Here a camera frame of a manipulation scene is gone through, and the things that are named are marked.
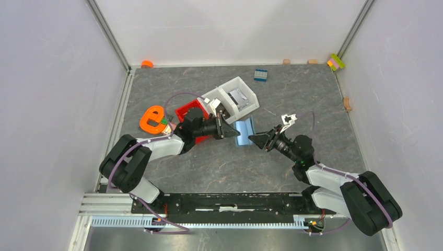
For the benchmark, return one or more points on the orange letter e toy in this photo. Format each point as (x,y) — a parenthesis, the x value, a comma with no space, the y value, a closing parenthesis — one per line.
(151,121)

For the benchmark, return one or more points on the blue lego brick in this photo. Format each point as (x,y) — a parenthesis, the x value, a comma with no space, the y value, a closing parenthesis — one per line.
(260,75)

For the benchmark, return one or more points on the green pink stacked bricks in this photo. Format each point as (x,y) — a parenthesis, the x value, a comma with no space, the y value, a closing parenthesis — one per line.
(335,63)

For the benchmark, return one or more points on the aluminium frame rail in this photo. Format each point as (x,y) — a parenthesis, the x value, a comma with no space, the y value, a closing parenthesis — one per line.
(111,209)

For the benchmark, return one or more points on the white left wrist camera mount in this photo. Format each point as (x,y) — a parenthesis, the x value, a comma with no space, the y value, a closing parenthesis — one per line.
(213,106)

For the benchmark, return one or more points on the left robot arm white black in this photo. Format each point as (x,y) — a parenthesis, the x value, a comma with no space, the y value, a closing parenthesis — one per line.
(125,164)

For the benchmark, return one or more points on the curved wooden piece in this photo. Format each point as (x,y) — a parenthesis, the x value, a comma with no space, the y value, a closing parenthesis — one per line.
(347,104)

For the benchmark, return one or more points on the clear plastic packet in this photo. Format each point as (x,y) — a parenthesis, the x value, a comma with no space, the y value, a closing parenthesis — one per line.
(242,104)

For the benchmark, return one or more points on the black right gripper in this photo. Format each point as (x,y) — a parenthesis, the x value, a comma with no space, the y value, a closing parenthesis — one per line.
(268,138)

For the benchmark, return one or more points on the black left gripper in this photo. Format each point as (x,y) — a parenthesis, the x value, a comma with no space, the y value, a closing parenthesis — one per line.
(223,128)

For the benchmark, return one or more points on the red plastic bin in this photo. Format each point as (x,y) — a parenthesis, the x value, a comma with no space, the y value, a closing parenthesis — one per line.
(193,123)

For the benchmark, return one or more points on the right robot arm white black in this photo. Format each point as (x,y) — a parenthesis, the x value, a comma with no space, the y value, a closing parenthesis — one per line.
(346,187)

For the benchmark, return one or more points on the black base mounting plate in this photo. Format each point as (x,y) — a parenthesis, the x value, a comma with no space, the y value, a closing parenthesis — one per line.
(219,208)

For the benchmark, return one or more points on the green toy brick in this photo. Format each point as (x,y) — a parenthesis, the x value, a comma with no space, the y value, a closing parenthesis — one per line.
(164,121)

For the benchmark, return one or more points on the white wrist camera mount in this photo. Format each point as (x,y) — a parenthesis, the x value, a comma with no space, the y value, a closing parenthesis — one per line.
(288,121)
(213,106)

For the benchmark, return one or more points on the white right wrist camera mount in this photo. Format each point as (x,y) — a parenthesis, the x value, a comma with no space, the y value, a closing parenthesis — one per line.
(288,121)

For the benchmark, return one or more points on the white plastic bin with packet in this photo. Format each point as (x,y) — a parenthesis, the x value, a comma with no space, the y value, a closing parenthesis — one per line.
(228,103)

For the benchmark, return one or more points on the orange round cap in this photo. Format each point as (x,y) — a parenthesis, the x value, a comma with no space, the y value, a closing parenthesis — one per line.
(147,64)

